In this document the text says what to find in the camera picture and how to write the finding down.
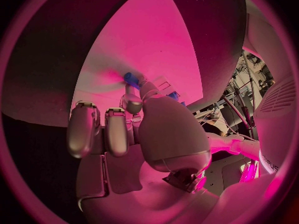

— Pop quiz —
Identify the glowing light bar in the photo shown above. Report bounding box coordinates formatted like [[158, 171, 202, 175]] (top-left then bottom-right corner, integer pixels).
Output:
[[238, 161, 259, 184]]

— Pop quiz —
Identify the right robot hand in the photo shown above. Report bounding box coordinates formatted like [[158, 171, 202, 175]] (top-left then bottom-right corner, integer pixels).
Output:
[[66, 75, 221, 224]]

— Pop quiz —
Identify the white cable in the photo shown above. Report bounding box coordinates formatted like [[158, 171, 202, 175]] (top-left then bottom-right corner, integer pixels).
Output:
[[200, 118, 256, 141]]

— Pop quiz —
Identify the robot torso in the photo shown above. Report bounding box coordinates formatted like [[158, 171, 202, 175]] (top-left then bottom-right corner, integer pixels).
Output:
[[242, 0, 297, 176]]

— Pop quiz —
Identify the blue cylinder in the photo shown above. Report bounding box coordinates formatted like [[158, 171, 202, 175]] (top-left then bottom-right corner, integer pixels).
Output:
[[123, 72, 142, 90]]

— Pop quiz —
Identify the blue plug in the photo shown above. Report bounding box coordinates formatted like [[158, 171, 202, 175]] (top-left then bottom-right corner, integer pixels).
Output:
[[166, 91, 181, 103]]

